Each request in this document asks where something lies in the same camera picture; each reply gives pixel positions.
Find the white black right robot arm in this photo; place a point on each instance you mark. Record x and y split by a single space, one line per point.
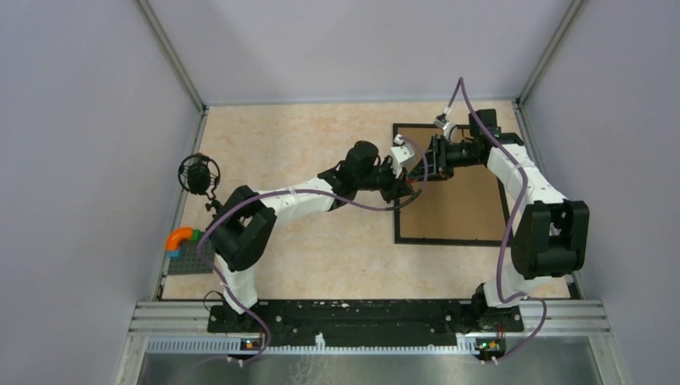
546 233

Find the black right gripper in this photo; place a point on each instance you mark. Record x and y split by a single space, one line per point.
437 168

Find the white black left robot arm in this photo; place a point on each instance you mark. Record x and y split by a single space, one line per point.
241 227

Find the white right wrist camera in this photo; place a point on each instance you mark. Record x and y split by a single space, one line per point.
449 129

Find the black microphone on stand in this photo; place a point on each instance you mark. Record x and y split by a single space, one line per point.
200 175

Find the grey brick baseplate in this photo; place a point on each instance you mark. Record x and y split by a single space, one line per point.
186 260

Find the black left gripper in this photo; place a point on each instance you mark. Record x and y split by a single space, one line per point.
398 188

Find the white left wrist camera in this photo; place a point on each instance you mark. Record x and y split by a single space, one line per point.
401 153

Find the aluminium front frame rail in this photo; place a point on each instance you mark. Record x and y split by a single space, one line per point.
178 327

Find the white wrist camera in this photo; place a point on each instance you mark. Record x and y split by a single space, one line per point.
401 153
449 129

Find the orange curved toy brick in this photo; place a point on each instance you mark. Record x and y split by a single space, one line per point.
177 237

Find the black wooden picture frame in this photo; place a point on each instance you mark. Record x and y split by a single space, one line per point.
470 209

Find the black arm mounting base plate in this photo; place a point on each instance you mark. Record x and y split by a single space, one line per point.
365 323

